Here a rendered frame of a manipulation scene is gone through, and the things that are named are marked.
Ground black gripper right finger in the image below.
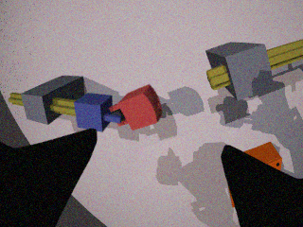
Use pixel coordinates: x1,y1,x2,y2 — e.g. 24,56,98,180
221,145,303,227

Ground grey block with yellow shaft through it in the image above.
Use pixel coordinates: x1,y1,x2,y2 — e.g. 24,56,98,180
205,39,303,101

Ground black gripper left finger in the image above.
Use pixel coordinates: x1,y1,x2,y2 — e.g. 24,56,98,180
0,129,98,227

